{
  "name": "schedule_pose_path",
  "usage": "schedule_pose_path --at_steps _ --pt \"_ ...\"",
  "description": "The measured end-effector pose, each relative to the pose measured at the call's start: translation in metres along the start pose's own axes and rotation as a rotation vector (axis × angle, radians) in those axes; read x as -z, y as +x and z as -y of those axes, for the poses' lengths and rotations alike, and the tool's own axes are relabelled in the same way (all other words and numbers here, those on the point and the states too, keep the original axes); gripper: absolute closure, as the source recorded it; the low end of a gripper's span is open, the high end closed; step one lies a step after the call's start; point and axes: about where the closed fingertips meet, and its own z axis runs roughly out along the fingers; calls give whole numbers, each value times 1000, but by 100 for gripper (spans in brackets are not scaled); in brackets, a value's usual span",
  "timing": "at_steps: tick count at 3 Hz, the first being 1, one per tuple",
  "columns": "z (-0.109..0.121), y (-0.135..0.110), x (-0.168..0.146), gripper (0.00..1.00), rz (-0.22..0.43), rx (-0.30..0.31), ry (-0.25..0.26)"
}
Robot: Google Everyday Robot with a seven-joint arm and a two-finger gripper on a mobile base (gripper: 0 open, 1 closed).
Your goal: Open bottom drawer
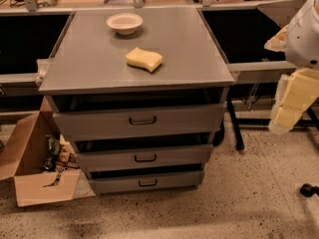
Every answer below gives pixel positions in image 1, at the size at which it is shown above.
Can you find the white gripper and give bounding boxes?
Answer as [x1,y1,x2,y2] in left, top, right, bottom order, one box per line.
[268,68,319,134]

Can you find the grey bottom drawer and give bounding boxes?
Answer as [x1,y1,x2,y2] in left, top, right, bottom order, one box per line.
[89,170,204,195]

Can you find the grey drawer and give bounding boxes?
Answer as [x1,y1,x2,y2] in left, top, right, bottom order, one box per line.
[76,144,212,172]
[54,105,224,141]
[89,170,204,195]

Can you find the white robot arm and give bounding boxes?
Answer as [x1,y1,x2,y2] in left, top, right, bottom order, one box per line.
[264,0,319,134]

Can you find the grey top drawer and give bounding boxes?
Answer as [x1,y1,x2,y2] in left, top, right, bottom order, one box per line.
[54,105,224,141]

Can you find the grey middle drawer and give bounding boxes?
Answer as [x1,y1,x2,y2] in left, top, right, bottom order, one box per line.
[76,144,212,172]

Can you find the grey drawer cabinet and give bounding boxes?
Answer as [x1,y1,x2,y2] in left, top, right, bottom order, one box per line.
[37,6,235,196]

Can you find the open cardboard box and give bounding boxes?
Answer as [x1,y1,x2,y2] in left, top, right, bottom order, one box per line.
[0,99,81,207]

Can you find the black table stand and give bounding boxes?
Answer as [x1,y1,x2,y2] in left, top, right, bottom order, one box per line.
[226,98,319,150]

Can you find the grey side table top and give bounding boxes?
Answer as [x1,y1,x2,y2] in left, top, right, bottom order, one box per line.
[256,0,306,28]

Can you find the black caster wheel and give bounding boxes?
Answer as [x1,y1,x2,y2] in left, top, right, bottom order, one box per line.
[300,183,319,197]

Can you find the yellow sponge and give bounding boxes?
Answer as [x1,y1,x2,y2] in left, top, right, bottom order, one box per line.
[126,48,162,73]

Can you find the white bowl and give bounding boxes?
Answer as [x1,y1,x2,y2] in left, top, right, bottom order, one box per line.
[106,13,144,36]

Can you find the snack packets in box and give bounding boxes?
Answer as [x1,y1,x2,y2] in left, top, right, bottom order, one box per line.
[43,135,80,187]

